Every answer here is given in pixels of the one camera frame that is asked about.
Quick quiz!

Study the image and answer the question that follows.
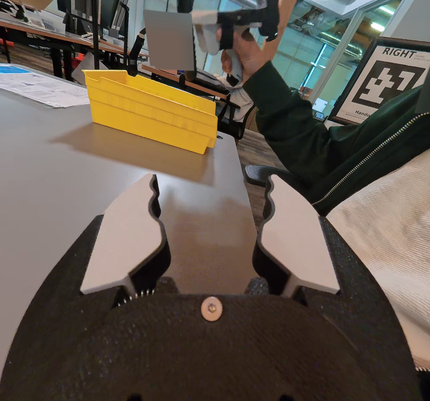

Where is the black backpack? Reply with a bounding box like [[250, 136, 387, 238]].
[[180, 69, 229, 94]]

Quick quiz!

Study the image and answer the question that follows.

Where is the person's right hand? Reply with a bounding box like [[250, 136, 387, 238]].
[[220, 27, 271, 84]]

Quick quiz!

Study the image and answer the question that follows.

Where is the wooden background table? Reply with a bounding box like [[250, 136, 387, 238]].
[[0, 18, 148, 56]]

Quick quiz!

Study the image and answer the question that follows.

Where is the grey desk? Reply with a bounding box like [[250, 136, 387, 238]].
[[0, 64, 259, 375]]

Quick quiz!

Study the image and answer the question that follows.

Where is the cream white shirt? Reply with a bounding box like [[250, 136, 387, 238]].
[[327, 149, 430, 371]]

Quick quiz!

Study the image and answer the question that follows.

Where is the white leaning panel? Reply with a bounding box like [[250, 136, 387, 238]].
[[71, 52, 99, 84]]

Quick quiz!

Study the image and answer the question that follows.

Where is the yellow plastic bin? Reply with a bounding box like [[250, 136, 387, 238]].
[[82, 69, 219, 155]]

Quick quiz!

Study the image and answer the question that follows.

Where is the white sign board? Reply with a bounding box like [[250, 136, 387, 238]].
[[327, 37, 430, 126]]

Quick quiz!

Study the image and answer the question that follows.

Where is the wooden post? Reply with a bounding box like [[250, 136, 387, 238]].
[[260, 0, 308, 61]]

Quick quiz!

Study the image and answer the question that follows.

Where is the printed paper sheet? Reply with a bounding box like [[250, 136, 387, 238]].
[[0, 64, 90, 109]]

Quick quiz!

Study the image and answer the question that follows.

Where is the dark green zip jacket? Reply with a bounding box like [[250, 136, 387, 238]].
[[242, 60, 430, 401]]

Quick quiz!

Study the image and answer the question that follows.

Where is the person's right forearm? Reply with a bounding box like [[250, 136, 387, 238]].
[[242, 60, 331, 173]]

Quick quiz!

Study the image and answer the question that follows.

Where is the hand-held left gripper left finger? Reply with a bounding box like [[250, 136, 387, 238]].
[[80, 173, 172, 302]]

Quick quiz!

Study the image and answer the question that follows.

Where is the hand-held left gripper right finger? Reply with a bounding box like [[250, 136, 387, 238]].
[[252, 174, 341, 297]]

